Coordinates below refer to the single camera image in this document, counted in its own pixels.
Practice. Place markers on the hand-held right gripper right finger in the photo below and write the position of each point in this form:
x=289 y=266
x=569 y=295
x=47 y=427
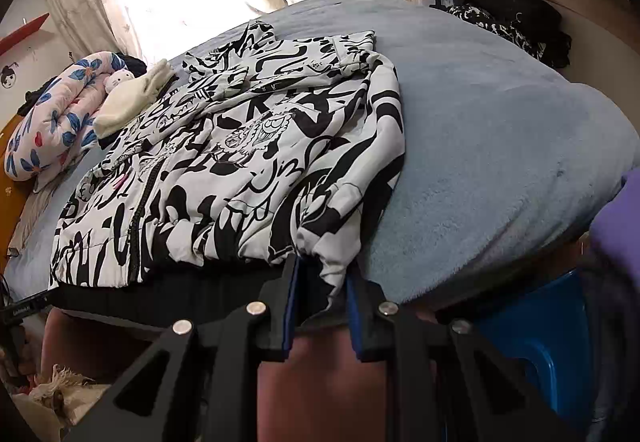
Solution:
x=354 y=322

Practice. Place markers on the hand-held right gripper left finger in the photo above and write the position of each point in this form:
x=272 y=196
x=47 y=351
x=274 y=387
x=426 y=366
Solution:
x=287 y=307

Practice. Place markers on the black and white printed jacket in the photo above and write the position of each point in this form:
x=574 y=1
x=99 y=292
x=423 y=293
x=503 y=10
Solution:
x=250 y=161

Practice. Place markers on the cream folded clothes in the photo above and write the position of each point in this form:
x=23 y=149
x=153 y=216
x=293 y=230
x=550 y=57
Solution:
x=130 y=101

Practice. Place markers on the beige frayed cloth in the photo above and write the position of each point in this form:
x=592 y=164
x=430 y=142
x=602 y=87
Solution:
x=60 y=392

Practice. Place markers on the pink floral quilt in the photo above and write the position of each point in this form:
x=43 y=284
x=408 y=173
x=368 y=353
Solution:
x=55 y=131

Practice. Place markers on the blue plastic stool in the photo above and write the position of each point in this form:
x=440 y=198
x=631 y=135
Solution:
x=535 y=337

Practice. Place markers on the blue bed blanket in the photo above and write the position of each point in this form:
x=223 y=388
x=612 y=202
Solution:
x=500 y=146

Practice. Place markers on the white cat plush toy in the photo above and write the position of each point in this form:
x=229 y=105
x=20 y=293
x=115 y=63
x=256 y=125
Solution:
x=117 y=81

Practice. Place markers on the purple garment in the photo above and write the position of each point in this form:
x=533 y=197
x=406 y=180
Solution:
x=620 y=227

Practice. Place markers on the black and white patterned cloth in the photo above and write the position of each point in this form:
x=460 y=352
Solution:
x=490 y=24

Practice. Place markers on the black cloth pile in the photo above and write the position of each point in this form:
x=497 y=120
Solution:
x=530 y=6

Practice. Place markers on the maroon bed frame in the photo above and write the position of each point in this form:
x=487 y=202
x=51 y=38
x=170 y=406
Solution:
x=320 y=397

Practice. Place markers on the cartoon wall sticker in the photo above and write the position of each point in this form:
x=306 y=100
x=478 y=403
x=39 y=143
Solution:
x=7 y=76

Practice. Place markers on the red wall shelf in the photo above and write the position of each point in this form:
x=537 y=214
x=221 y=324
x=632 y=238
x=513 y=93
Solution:
x=22 y=34

